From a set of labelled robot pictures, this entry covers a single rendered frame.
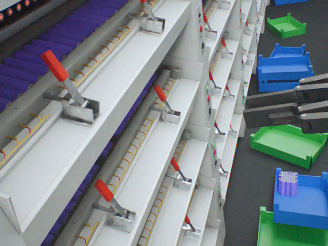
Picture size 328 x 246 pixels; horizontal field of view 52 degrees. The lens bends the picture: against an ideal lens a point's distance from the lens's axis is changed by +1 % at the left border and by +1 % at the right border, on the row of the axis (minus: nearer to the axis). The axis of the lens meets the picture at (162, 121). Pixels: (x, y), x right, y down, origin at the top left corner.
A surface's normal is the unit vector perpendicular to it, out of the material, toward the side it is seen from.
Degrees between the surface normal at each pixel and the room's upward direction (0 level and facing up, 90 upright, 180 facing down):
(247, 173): 0
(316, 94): 92
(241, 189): 0
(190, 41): 90
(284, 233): 0
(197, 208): 15
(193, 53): 90
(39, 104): 105
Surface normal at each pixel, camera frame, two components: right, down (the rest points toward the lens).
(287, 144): -0.17, -0.80
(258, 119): -0.30, 0.59
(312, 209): -0.07, -0.95
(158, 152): 0.08, -0.76
